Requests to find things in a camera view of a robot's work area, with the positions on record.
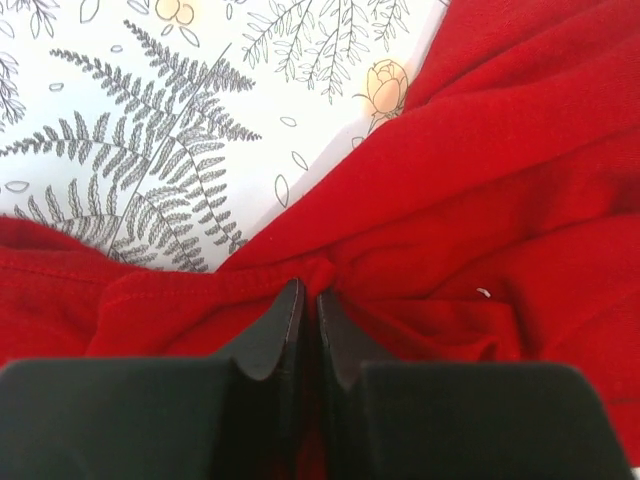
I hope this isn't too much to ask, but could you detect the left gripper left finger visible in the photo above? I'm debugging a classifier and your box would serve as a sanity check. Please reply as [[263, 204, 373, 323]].
[[1, 280, 306, 479]]

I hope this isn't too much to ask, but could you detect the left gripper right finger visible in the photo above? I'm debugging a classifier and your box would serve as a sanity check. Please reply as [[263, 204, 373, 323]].
[[317, 291, 633, 479]]

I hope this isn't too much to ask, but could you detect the red t shirt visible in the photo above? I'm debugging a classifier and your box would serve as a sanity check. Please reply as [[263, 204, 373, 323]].
[[1, 1, 639, 465]]

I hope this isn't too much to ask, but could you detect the floral patterned table cloth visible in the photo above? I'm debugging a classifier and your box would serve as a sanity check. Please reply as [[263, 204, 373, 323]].
[[1, 1, 448, 272]]

